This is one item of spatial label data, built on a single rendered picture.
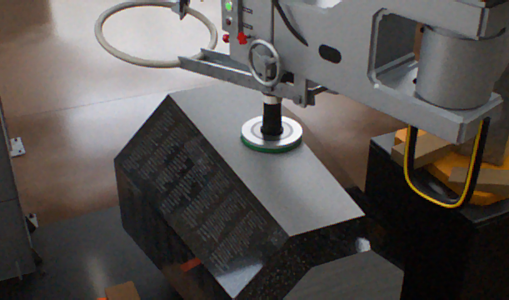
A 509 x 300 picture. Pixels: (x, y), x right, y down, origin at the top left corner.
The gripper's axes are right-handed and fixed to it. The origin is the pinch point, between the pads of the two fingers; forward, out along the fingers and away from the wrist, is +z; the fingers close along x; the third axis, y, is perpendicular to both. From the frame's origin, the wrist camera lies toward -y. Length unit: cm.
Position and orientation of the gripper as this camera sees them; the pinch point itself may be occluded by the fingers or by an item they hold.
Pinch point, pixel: (184, 16)
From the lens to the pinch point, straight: 291.3
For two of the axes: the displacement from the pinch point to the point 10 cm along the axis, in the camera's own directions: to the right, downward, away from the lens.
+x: -3.0, 6.0, -7.4
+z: -1.5, 7.4, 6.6
